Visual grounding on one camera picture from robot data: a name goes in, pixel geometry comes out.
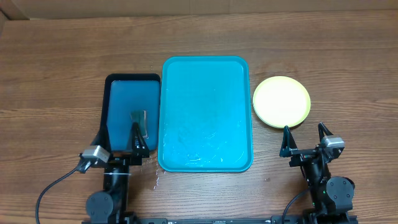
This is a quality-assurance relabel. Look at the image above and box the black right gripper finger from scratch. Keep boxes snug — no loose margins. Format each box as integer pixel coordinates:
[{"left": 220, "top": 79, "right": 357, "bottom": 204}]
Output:
[
  {"left": 318, "top": 122, "right": 333, "bottom": 140},
  {"left": 279, "top": 126, "right": 298, "bottom": 157}
]

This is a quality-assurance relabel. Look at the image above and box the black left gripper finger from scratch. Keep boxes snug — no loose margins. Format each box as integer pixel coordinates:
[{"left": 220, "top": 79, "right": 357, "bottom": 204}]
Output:
[
  {"left": 127, "top": 122, "right": 149, "bottom": 157},
  {"left": 90, "top": 124, "right": 111, "bottom": 152}
]

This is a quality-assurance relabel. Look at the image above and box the yellow plate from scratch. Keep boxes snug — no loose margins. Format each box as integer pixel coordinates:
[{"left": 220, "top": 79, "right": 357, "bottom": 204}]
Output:
[{"left": 252, "top": 76, "right": 311, "bottom": 128}]

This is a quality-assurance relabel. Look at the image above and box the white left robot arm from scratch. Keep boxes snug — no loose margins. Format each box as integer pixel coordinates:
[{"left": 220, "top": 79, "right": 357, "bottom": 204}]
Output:
[{"left": 80, "top": 121, "right": 150, "bottom": 224}]

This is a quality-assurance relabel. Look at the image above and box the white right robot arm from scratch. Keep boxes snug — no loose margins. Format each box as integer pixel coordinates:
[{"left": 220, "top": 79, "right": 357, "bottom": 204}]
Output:
[{"left": 274, "top": 123, "right": 358, "bottom": 224}]

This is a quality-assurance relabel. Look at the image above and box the black water tray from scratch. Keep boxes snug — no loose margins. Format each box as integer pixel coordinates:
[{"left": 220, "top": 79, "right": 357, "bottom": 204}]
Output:
[{"left": 100, "top": 73, "right": 160, "bottom": 151}]

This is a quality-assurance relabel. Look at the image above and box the blue serving tray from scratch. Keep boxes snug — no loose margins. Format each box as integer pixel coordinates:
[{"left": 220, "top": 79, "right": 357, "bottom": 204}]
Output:
[{"left": 158, "top": 55, "right": 254, "bottom": 172}]

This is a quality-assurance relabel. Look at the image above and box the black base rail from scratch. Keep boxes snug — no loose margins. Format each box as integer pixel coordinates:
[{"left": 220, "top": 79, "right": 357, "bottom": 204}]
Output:
[{"left": 82, "top": 213, "right": 358, "bottom": 224}]

